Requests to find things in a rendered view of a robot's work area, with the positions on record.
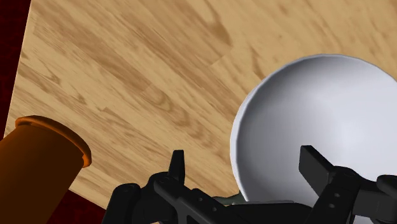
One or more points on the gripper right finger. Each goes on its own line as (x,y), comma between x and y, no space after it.
(338,183)

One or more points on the white bowl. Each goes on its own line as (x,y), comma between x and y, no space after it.
(310,118)

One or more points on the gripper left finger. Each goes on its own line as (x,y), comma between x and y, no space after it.
(173,192)

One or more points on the orange cylindrical vase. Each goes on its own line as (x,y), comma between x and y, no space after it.
(34,167)

